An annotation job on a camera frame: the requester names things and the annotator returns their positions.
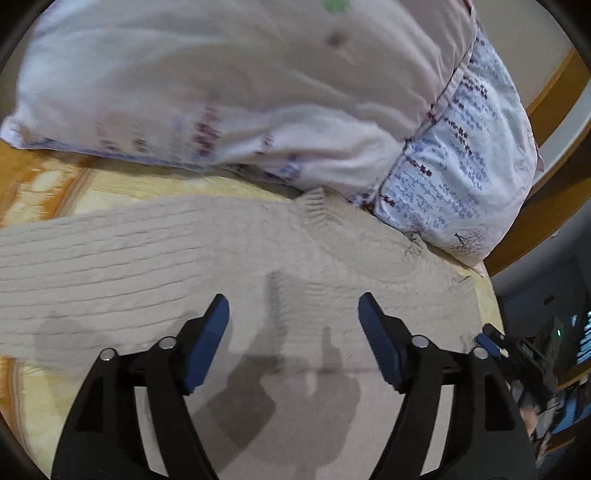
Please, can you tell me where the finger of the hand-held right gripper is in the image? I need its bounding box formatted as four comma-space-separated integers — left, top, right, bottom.
476, 333, 503, 357

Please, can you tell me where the beige knit sweater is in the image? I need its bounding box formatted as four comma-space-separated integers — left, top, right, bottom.
0, 187, 481, 480

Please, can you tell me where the pink printed pillow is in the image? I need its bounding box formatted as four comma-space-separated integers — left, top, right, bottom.
346, 23, 544, 269
0, 0, 481, 195

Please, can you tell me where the yellow patterned bedspread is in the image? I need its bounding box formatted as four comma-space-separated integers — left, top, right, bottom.
0, 138, 505, 480

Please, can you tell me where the dark cluttered shelf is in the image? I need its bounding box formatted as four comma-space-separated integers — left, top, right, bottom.
503, 263, 591, 462

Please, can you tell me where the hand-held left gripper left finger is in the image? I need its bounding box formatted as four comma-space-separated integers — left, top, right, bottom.
51, 294, 230, 480

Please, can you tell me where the wooden bed frame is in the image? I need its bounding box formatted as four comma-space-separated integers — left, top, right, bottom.
482, 46, 591, 278

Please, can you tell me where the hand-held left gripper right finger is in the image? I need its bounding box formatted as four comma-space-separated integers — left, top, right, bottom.
358, 292, 539, 480

